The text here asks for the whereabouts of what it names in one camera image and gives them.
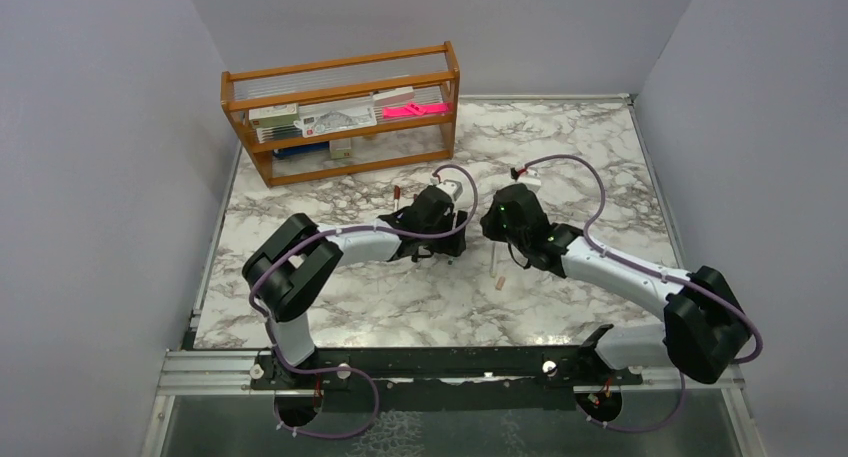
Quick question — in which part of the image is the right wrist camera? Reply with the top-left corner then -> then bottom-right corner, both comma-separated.
510,168 -> 542,193

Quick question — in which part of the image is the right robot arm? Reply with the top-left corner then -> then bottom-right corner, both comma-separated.
481,183 -> 754,384

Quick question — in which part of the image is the small beige box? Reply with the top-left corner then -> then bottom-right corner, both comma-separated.
329,138 -> 354,159

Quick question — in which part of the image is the white ruler card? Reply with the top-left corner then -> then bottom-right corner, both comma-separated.
293,106 -> 377,137

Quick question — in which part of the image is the pink plastic item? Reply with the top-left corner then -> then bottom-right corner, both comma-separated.
382,102 -> 452,119

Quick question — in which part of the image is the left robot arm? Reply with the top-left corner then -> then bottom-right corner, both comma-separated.
241,180 -> 469,388

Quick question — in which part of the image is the white green box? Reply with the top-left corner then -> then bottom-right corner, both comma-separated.
247,103 -> 299,128

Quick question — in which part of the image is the white pen green end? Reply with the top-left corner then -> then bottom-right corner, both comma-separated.
447,211 -> 458,266

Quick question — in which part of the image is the wooden shelf rack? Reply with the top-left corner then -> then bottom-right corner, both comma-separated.
220,41 -> 461,188

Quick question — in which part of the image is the black mounting rail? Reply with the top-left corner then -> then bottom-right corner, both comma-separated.
249,344 -> 642,413

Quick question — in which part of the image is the blue box lower shelf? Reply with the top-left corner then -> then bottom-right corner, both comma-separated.
272,142 -> 330,159

